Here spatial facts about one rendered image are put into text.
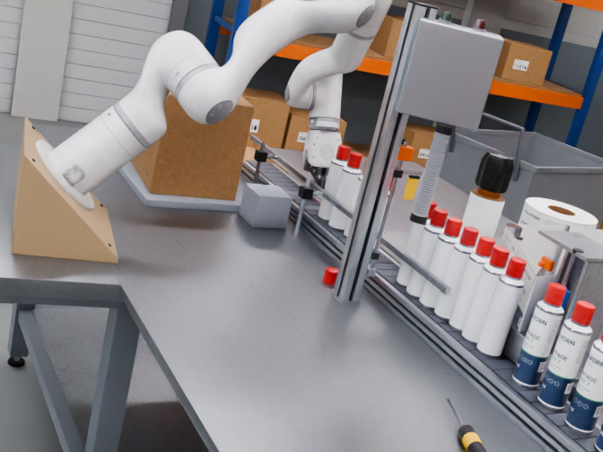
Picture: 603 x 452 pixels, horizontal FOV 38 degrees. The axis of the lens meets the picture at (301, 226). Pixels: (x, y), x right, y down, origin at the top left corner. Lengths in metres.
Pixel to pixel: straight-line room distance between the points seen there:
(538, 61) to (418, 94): 4.82
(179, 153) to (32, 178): 0.58
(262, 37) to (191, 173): 0.54
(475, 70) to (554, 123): 5.99
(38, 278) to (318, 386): 0.60
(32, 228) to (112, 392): 0.43
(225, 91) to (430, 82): 0.44
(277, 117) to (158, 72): 3.85
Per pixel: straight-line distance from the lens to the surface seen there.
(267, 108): 5.76
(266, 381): 1.58
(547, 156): 5.15
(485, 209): 2.23
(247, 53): 1.95
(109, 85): 6.24
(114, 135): 1.94
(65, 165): 1.96
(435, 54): 1.79
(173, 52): 1.97
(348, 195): 2.25
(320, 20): 1.99
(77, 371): 2.72
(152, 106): 1.95
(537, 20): 7.41
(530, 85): 6.51
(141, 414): 2.56
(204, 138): 2.34
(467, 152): 4.48
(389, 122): 1.85
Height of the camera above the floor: 1.59
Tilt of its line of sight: 18 degrees down
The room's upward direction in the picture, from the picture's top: 14 degrees clockwise
